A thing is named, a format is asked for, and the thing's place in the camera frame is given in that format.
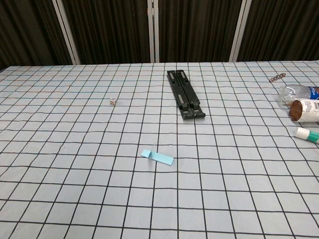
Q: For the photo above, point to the black clip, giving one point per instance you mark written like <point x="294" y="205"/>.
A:
<point x="175" y="87"/>

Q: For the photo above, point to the small white die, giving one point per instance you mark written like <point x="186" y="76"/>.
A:
<point x="113" y="101"/>

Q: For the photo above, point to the dark fabric screen panel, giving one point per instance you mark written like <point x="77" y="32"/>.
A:
<point x="281" y="30"/>
<point x="199" y="30"/>
<point x="25" y="30"/>
<point x="107" y="30"/>

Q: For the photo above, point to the blue checked tablecloth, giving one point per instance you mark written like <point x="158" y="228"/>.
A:
<point x="74" y="174"/>

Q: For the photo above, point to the small metal screw piece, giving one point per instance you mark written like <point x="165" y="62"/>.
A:
<point x="274" y="78"/>

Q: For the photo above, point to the clear Pepsi bottle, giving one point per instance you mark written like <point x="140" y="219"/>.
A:
<point x="299" y="92"/>

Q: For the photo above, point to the white green glue stick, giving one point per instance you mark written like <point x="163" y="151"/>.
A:
<point x="306" y="133"/>

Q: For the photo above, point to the white bottle yellow cap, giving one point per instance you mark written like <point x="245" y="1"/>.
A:
<point x="309" y="109"/>

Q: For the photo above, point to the white screen frame post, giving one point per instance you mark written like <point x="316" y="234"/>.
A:
<point x="66" y="30"/>
<point x="152" y="30"/>
<point x="239" y="30"/>

